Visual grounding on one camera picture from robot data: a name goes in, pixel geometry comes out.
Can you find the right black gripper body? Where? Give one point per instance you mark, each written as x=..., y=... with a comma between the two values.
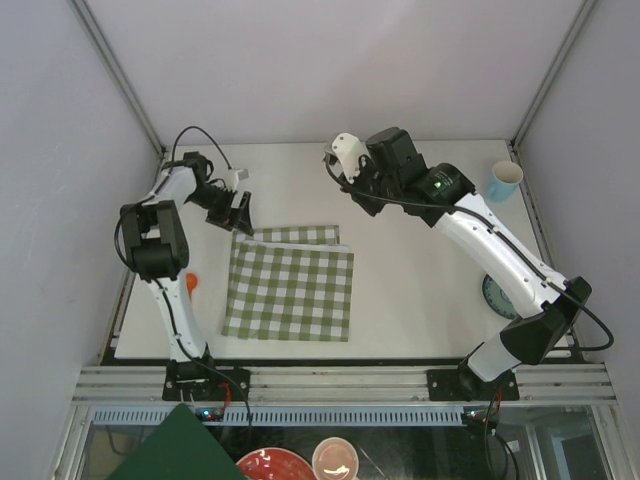
x=370, y=191

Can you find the aluminium frame rail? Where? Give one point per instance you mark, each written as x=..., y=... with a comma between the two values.
x=543, y=385

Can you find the green white checkered cloth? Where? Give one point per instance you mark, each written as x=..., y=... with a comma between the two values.
x=289, y=284

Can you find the light blue mug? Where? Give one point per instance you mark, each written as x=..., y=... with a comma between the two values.
x=506, y=177

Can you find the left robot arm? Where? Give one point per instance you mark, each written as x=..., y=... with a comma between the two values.
x=150, y=240

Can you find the blue patterned plate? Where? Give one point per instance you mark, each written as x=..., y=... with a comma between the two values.
x=496, y=299

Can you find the orange plastic spoon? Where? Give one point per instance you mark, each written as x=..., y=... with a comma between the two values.
x=192, y=282

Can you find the red plate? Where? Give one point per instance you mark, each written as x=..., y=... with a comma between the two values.
x=274, y=463

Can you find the perforated grey cable tray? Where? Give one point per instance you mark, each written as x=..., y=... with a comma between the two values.
x=289, y=416

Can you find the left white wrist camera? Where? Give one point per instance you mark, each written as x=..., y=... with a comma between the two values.
x=232, y=178

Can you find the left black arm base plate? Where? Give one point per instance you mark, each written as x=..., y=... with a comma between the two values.
x=199, y=382

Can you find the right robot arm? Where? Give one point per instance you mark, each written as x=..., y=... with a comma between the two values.
x=547, y=302

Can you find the pink bowl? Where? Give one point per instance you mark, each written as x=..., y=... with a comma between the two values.
x=335, y=458

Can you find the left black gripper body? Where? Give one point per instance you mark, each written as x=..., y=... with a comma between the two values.
x=217, y=202

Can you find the green board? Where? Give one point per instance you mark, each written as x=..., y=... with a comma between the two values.
x=179, y=448

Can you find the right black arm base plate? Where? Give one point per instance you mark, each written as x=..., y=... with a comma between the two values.
x=454, y=385

